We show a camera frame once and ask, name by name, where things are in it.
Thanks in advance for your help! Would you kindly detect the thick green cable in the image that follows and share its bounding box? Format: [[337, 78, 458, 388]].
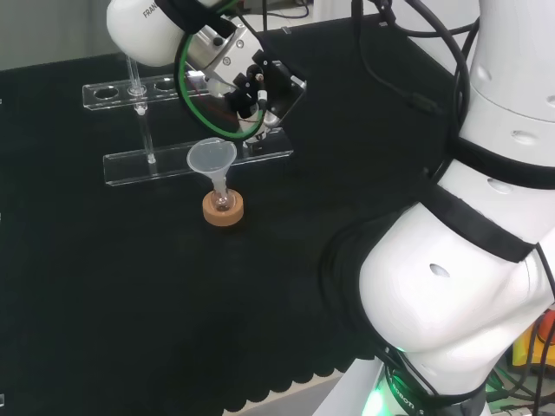
[[172, 0, 266, 140]]

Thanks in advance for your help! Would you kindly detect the yellow stop button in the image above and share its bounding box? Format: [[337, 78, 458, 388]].
[[510, 308, 555, 374]]

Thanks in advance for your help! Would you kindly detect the black cable with inline connector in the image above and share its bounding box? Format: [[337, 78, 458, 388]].
[[349, 0, 446, 114]]

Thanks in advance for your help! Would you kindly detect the clear plastic funnel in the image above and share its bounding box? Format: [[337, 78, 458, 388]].
[[186, 137, 238, 192]]

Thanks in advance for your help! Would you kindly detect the small round-bottom glass flask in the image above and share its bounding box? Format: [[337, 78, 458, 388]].
[[212, 179, 234, 214]]

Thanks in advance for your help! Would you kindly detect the clear acrylic funnel stand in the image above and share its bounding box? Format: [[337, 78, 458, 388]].
[[82, 54, 295, 189]]

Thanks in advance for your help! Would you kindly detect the black bench cloth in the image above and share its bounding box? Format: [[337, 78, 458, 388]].
[[0, 11, 482, 413]]

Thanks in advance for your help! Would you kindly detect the cork ring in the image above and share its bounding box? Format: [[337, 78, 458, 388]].
[[201, 188, 245, 228]]

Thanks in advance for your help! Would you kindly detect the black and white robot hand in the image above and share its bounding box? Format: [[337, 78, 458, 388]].
[[189, 19, 308, 145]]

